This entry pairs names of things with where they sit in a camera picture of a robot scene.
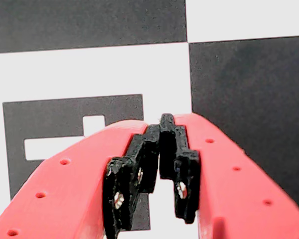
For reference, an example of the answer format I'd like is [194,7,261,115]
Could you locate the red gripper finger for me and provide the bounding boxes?
[159,113,299,239]
[0,119,161,239]

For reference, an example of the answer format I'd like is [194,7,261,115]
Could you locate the checkerboard marker mat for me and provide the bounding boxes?
[0,0,299,239]

